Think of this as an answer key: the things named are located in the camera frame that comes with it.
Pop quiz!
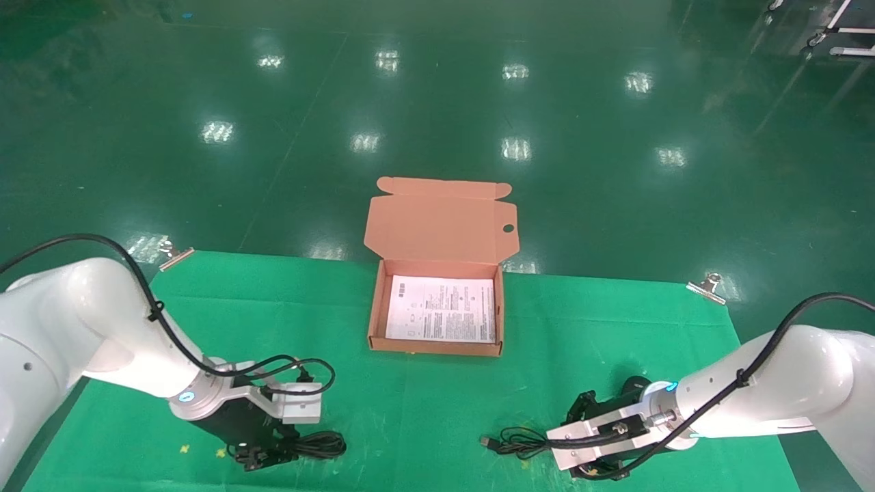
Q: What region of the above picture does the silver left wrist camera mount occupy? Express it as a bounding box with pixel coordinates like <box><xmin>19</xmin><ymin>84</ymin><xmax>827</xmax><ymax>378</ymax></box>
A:
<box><xmin>232</xmin><ymin>381</ymin><xmax>322</xmax><ymax>424</ymax></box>

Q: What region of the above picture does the brown cardboard mailer box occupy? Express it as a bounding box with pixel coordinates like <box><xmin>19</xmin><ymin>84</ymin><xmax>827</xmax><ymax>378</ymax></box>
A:
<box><xmin>364</xmin><ymin>176</ymin><xmax>522</xmax><ymax>358</ymax></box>

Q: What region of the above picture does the black data cable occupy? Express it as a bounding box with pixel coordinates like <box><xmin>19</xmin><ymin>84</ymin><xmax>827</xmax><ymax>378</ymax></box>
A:
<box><xmin>270</xmin><ymin>430</ymin><xmax>347</xmax><ymax>460</ymax></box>

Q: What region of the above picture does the white metal table frame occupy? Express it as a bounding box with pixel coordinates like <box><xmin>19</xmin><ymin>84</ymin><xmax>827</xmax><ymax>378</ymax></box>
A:
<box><xmin>807</xmin><ymin>0</ymin><xmax>875</xmax><ymax>57</ymax></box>

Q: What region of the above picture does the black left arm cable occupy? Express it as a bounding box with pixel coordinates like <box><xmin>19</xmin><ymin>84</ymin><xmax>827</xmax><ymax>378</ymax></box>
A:
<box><xmin>0</xmin><ymin>234</ymin><xmax>336</xmax><ymax>400</ymax></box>

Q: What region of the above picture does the metal binder clip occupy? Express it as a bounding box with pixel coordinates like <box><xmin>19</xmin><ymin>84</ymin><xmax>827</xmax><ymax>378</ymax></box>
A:
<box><xmin>157</xmin><ymin>238</ymin><xmax>196</xmax><ymax>273</ymax></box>
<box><xmin>686</xmin><ymin>271</ymin><xmax>727</xmax><ymax>305</ymax></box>

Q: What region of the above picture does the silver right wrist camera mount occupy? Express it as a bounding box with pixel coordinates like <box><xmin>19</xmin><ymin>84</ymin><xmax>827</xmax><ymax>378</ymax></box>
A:
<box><xmin>546</xmin><ymin>400</ymin><xmax>667</xmax><ymax>472</ymax></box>

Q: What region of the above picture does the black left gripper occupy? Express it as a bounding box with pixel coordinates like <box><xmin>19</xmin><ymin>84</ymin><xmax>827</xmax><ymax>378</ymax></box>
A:
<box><xmin>193</xmin><ymin>398</ymin><xmax>301</xmax><ymax>472</ymax></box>

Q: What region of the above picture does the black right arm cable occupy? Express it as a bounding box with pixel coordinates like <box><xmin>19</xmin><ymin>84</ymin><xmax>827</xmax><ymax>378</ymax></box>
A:
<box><xmin>595</xmin><ymin>292</ymin><xmax>875</xmax><ymax>438</ymax></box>

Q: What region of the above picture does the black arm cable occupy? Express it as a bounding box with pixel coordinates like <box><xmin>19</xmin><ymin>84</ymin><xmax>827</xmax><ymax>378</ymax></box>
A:
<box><xmin>595</xmin><ymin>292</ymin><xmax>875</xmax><ymax>438</ymax></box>
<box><xmin>0</xmin><ymin>234</ymin><xmax>336</xmax><ymax>400</ymax></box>

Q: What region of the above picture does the green table cloth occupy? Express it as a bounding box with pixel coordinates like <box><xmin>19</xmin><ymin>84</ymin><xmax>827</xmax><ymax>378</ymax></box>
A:
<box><xmin>21</xmin><ymin>249</ymin><xmax>800</xmax><ymax>492</ymax></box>

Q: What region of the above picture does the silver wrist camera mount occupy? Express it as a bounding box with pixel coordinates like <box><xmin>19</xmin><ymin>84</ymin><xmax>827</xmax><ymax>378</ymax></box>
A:
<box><xmin>232</xmin><ymin>381</ymin><xmax>322</xmax><ymax>424</ymax></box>
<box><xmin>546</xmin><ymin>400</ymin><xmax>667</xmax><ymax>472</ymax></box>

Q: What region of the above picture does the white printed instruction sheet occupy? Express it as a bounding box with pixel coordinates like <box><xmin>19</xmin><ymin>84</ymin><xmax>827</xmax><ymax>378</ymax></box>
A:
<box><xmin>385</xmin><ymin>275</ymin><xmax>496</xmax><ymax>344</ymax></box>

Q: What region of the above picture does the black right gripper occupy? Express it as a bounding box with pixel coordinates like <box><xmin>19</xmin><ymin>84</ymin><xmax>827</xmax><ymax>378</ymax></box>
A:
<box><xmin>563</xmin><ymin>376</ymin><xmax>659</xmax><ymax>481</ymax></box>

